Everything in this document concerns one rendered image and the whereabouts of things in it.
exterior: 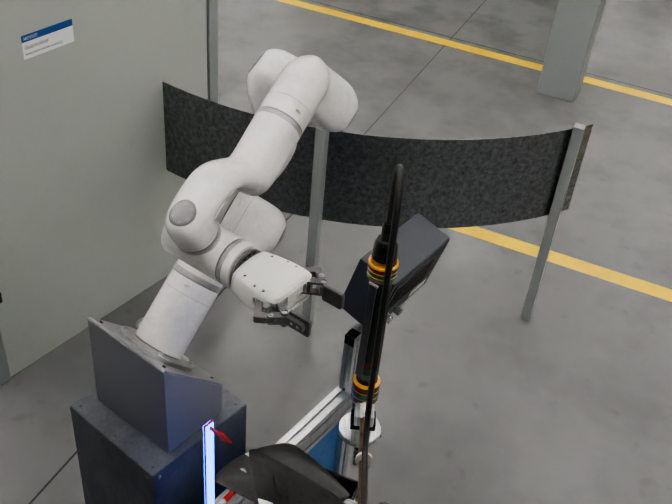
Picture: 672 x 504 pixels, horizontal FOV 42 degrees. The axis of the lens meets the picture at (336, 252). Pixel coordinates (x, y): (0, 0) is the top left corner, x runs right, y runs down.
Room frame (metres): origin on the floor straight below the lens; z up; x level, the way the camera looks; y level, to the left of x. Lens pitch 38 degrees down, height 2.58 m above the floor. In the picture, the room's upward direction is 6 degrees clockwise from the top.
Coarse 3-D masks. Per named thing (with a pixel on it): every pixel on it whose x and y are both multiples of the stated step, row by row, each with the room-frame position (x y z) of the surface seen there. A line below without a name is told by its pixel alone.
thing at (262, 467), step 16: (256, 464) 0.90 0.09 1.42; (272, 464) 0.92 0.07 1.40; (256, 480) 0.87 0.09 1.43; (272, 480) 0.89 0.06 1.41; (288, 480) 0.91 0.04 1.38; (304, 480) 0.93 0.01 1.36; (256, 496) 0.84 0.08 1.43; (272, 496) 0.85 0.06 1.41; (288, 496) 0.87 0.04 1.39; (304, 496) 0.89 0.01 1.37; (320, 496) 0.91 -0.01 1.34
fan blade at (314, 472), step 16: (272, 448) 1.16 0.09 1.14; (288, 448) 1.17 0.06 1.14; (240, 464) 1.09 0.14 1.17; (288, 464) 1.11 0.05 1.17; (304, 464) 1.12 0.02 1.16; (224, 480) 1.04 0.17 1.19; (240, 480) 1.05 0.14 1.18; (320, 480) 1.07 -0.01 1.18; (336, 480) 1.08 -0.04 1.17; (336, 496) 1.03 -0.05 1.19
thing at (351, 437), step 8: (344, 416) 1.00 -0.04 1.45; (352, 416) 0.94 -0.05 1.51; (360, 416) 0.93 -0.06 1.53; (344, 424) 0.98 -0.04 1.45; (352, 424) 0.93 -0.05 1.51; (376, 424) 0.99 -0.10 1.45; (344, 432) 0.96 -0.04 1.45; (352, 432) 0.94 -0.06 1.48; (376, 432) 0.97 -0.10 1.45; (344, 440) 0.95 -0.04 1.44; (352, 440) 0.94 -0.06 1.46; (376, 440) 0.96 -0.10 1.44
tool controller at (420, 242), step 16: (416, 224) 1.84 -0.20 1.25; (432, 224) 1.86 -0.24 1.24; (400, 240) 1.77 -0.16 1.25; (416, 240) 1.78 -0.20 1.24; (432, 240) 1.80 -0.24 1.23; (448, 240) 1.82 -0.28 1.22; (368, 256) 1.69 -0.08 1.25; (400, 256) 1.71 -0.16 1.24; (416, 256) 1.73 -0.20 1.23; (432, 256) 1.76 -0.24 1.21; (400, 272) 1.66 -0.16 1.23; (416, 272) 1.71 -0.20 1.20; (352, 288) 1.68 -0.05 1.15; (400, 288) 1.65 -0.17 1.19; (416, 288) 1.79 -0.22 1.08; (352, 304) 1.68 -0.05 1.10; (400, 304) 1.74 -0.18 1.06
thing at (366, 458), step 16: (400, 176) 0.92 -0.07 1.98; (400, 192) 0.91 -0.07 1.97; (400, 208) 0.90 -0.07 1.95; (384, 288) 0.89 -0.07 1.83; (384, 304) 0.89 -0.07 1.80; (384, 320) 0.89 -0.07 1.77; (368, 400) 0.88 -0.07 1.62; (368, 416) 0.88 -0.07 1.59; (368, 432) 0.87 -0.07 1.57; (368, 464) 0.84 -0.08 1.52
